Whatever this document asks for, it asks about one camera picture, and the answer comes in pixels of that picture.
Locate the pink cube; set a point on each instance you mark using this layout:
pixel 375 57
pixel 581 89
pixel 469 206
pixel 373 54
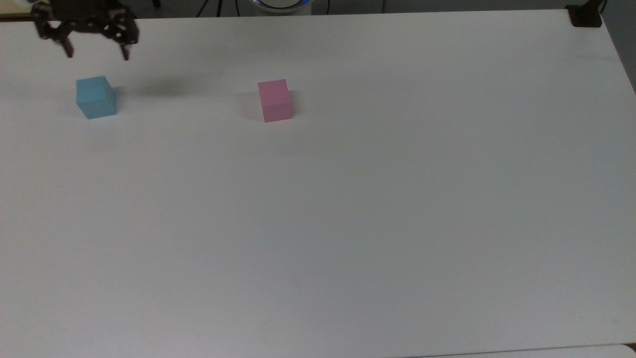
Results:
pixel 275 100

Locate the black table clamp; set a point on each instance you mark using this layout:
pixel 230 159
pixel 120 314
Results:
pixel 585 14

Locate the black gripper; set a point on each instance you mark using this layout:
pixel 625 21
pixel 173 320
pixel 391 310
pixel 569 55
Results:
pixel 84 11

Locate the beige wooden desk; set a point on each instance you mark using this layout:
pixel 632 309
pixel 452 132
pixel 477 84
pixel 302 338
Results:
pixel 12 9

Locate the blue cube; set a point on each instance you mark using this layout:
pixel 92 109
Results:
pixel 95 97

